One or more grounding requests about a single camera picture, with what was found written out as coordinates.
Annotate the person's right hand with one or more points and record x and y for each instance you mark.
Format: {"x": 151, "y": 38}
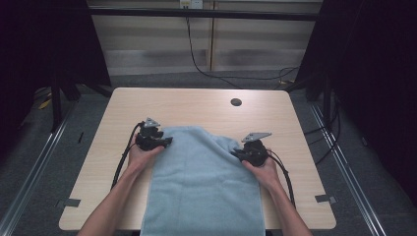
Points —
{"x": 264, "y": 173}

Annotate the white wall power outlet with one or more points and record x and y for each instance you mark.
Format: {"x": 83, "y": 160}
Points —
{"x": 191, "y": 3}

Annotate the black horizontal metal bar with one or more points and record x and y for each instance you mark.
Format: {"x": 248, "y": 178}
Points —
{"x": 203, "y": 14}

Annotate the small black floor strip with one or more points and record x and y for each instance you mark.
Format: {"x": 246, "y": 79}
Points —
{"x": 80, "y": 137}

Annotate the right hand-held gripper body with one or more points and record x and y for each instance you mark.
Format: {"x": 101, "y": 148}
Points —
{"x": 255, "y": 153}

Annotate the yellow item on floor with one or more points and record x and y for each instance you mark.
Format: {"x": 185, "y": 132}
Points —
{"x": 45, "y": 104}

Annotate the grey tape strip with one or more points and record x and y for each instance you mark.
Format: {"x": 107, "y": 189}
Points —
{"x": 325, "y": 198}
{"x": 72, "y": 202}

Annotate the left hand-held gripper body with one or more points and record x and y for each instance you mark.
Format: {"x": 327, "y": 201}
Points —
{"x": 149, "y": 139}

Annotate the black curtain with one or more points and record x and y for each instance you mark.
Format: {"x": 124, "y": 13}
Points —
{"x": 373, "y": 82}
{"x": 39, "y": 46}

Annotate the metal floor rail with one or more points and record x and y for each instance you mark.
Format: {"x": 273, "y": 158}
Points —
{"x": 31, "y": 170}
{"x": 347, "y": 170}

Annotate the person's left hand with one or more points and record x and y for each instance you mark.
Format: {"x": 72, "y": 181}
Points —
{"x": 141, "y": 159}

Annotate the light blue towel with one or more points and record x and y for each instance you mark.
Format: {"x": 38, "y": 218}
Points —
{"x": 200, "y": 183}

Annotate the black metal stand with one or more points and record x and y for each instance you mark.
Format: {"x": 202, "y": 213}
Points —
{"x": 56, "y": 101}

